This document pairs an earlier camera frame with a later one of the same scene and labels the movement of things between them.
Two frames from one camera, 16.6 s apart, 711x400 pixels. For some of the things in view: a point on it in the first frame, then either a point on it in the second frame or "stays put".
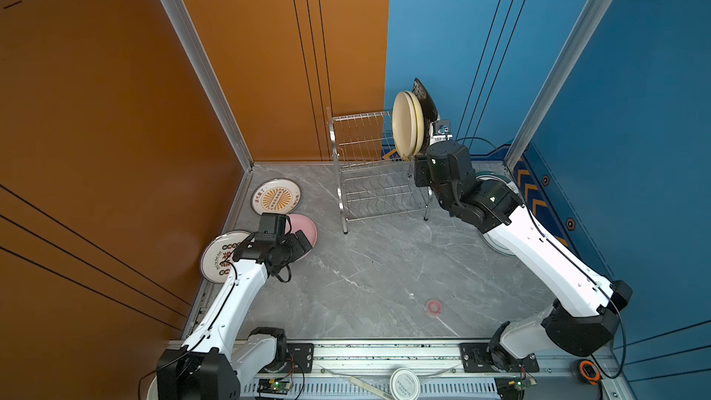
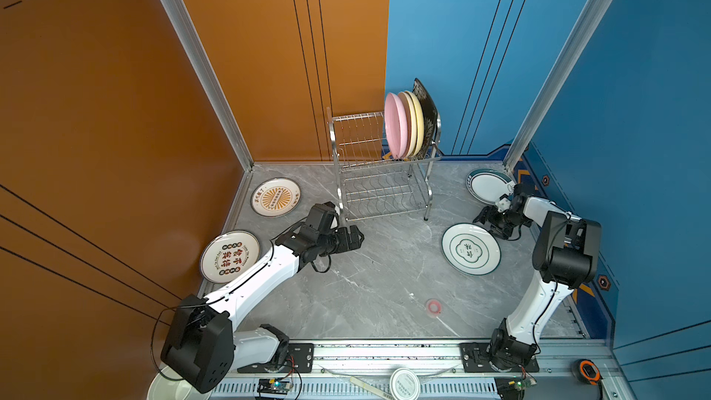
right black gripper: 420,166 -> 488,214
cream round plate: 404,125 stays put
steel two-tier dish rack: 372,180 stays put
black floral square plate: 429,113 stays put
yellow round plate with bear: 420,121 stays put
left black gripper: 298,249 -> 345,244
